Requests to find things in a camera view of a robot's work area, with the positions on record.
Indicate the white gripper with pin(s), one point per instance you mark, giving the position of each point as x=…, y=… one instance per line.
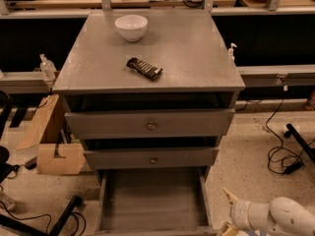
x=238, y=211

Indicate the grey bottom drawer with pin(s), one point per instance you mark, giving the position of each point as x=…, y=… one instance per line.
x=154, y=202

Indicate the grey drawer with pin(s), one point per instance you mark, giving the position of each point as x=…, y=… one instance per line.
x=151, y=158
x=154, y=202
x=149, y=124

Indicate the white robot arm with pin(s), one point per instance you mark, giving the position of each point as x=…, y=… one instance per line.
x=280, y=217

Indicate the grey top drawer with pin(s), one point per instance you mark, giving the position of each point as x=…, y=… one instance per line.
x=149, y=124

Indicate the grey middle drawer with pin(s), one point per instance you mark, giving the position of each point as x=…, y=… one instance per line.
x=151, y=158

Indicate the grey drawer cabinet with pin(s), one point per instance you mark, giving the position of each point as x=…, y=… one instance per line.
x=197, y=72

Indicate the black stand leg right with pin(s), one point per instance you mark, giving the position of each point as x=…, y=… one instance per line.
x=309, y=151

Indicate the black stand leg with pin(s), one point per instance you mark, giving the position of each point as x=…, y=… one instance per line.
x=16, y=225
x=309, y=151

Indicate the white pump bottle right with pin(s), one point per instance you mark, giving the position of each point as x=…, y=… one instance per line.
x=231, y=51

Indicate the dark striped snack packet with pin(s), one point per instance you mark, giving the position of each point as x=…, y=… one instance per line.
x=145, y=69

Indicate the cardboard box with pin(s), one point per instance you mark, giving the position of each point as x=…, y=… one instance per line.
x=44, y=135

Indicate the white ceramic bowl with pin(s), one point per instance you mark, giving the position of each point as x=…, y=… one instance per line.
x=132, y=27

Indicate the black stand leg left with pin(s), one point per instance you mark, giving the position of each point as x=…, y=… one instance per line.
x=16, y=225

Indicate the black chair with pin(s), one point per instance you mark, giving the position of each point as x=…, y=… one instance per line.
x=5, y=168

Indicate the clear sanitizer bottle left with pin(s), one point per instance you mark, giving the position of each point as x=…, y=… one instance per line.
x=47, y=67

